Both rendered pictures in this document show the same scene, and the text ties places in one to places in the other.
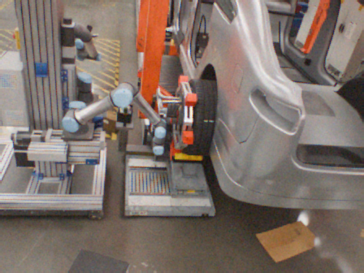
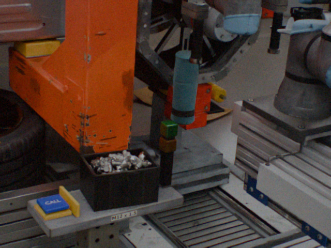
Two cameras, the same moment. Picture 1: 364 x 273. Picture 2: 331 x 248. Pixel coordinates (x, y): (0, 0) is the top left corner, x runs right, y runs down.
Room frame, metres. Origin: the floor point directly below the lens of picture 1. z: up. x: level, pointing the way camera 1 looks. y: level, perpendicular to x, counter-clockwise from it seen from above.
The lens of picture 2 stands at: (3.27, 2.32, 1.42)
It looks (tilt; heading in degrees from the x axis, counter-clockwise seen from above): 23 degrees down; 251
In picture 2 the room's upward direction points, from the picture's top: 4 degrees clockwise
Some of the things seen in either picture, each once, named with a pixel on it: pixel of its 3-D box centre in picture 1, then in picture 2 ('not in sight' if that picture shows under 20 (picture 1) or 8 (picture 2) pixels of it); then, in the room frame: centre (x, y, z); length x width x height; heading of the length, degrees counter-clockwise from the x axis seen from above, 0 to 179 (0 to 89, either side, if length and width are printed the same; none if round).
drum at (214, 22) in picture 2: (173, 115); (211, 17); (2.36, 0.12, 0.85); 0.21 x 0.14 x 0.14; 104
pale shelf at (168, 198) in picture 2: (124, 117); (106, 202); (2.86, 0.66, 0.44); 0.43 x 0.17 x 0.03; 14
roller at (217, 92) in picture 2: (188, 156); (203, 86); (2.29, -0.07, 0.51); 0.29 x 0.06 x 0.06; 104
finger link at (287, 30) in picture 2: not in sight; (289, 25); (2.12, 0.26, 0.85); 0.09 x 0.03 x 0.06; 22
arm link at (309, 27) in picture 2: (84, 81); (314, 46); (2.42, 0.93, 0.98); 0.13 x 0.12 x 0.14; 90
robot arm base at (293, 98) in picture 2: (84, 93); (305, 89); (2.42, 0.92, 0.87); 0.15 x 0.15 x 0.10
